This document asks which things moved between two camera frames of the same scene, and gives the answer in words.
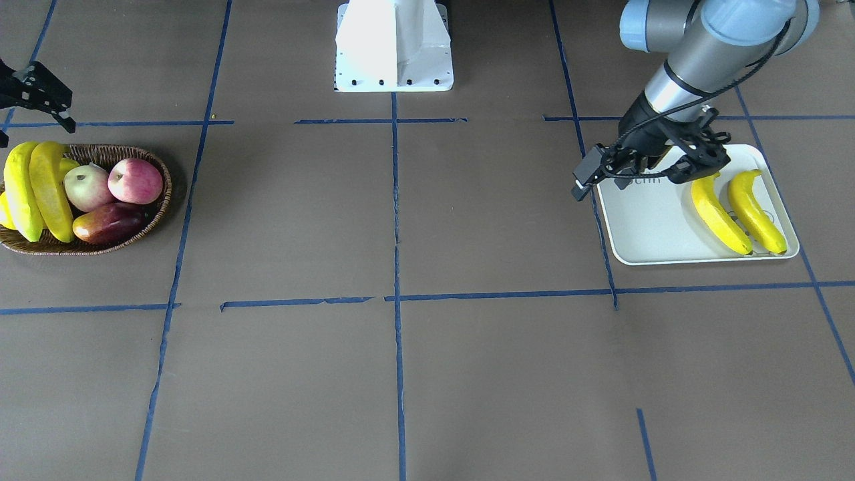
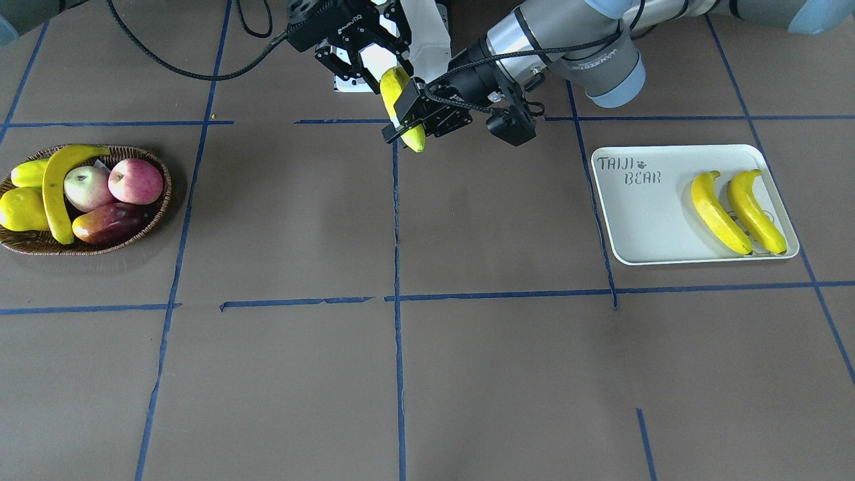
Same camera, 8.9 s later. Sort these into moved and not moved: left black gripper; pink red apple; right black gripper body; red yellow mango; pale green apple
Moved: right black gripper body; left black gripper
Not moved: pink red apple; pale green apple; red yellow mango
